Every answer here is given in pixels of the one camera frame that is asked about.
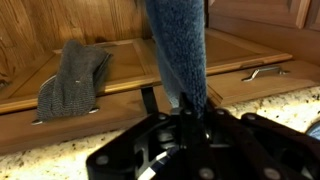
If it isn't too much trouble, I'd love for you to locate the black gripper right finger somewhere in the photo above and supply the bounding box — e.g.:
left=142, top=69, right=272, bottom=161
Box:
left=199, top=99, right=320, bottom=180

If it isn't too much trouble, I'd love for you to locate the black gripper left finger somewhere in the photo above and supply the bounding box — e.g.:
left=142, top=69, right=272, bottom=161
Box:
left=85, top=93, right=215, bottom=180

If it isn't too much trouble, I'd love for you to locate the blue terry cloth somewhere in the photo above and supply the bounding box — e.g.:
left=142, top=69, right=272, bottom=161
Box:
left=144, top=0, right=210, bottom=117

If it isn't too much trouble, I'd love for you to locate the wooden drawer front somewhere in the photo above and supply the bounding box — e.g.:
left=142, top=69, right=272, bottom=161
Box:
left=205, top=59, right=320, bottom=108
left=0, top=84, right=175, bottom=155

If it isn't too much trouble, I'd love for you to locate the black drawer hook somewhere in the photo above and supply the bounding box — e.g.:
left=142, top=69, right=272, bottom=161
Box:
left=139, top=84, right=160, bottom=116

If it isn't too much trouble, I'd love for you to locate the folded blue towel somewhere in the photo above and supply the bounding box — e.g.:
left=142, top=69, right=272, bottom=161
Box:
left=307, top=121, right=320, bottom=141

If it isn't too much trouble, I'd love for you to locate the wooden cabinet door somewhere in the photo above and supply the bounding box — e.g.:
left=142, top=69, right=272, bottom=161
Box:
left=0, top=37, right=162, bottom=115
left=203, top=27, right=294, bottom=77

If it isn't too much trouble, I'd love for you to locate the gray knit dish towel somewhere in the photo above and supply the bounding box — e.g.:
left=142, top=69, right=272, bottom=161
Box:
left=35, top=39, right=113, bottom=123

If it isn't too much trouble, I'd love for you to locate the wooden sink cabinet front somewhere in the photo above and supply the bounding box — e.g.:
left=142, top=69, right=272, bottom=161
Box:
left=207, top=0, right=320, bottom=65

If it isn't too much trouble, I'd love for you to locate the silver drawer handle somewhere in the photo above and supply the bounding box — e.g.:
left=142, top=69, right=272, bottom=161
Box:
left=31, top=106, right=101, bottom=127
left=241, top=65, right=290, bottom=83

